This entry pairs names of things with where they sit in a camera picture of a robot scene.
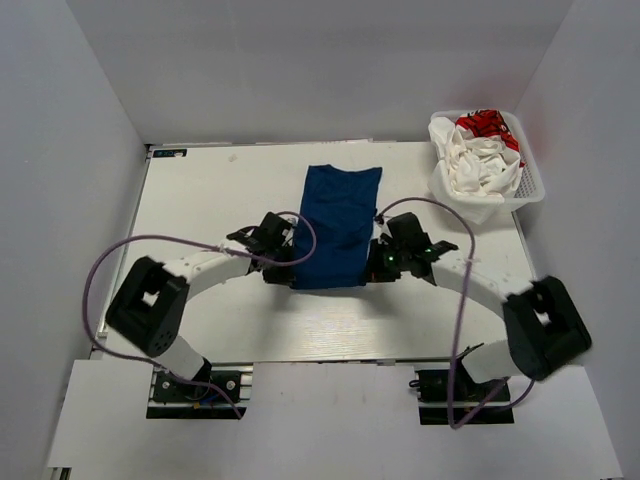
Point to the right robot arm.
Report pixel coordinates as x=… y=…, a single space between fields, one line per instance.
x=544 y=329

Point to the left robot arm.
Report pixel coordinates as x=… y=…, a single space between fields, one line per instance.
x=148 y=308

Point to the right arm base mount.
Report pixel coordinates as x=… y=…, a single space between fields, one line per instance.
x=430 y=386

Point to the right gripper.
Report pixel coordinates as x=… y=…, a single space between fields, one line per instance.
x=376 y=271

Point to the blue t shirt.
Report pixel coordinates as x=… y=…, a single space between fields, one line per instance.
x=340 y=207

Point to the white plastic basket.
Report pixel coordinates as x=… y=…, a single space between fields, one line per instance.
x=525 y=165

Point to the blue table label sticker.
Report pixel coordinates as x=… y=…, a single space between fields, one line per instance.
x=169 y=153

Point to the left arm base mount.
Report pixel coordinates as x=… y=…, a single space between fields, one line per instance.
x=170 y=400

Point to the red printed white t shirt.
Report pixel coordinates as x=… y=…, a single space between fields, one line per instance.
x=487 y=136

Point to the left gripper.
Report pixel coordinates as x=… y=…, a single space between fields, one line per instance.
x=284 y=277

